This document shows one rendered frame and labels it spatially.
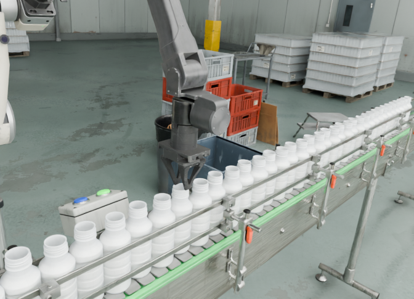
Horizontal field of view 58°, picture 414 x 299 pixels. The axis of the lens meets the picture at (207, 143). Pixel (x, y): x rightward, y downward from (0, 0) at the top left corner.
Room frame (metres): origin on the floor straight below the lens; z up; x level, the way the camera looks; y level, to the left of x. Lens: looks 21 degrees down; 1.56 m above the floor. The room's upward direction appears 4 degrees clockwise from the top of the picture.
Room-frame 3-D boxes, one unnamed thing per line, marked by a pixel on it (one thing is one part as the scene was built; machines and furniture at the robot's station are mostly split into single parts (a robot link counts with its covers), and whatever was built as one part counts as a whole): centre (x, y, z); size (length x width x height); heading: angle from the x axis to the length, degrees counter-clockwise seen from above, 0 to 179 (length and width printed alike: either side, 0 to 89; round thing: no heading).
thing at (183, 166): (0.75, 0.05, 1.22); 0.07 x 0.07 x 0.09; 48
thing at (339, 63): (7.66, -2.61, 0.59); 1.24 x 1.03 x 1.17; 141
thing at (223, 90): (3.60, 0.13, 0.78); 0.61 x 0.41 x 0.22; 145
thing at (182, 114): (0.75, 0.05, 1.35); 0.07 x 0.06 x 0.07; 49
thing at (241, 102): (4.19, -0.26, 0.55); 0.61 x 0.41 x 0.22; 141
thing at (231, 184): (0.88, -0.07, 1.08); 0.06 x 0.06 x 0.17
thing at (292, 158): (1.11, -0.26, 1.08); 0.06 x 0.06 x 0.17
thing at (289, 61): (8.65, -1.63, 0.50); 1.23 x 1.05 x 1.00; 137
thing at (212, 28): (11.25, 0.08, 0.55); 0.40 x 0.40 x 1.10; 48
